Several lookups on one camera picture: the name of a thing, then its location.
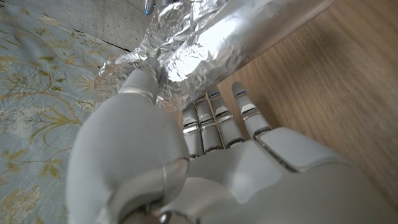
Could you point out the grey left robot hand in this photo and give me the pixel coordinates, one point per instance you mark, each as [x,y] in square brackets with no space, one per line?
[217,180]

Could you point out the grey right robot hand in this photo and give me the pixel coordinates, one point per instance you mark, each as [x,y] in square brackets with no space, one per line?
[150,6]

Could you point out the aluminum foil roll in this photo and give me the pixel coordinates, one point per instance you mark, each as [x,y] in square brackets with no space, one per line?
[217,40]

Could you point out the floral backdrop cloth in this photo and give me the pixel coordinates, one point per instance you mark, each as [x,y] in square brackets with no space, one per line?
[31,93]

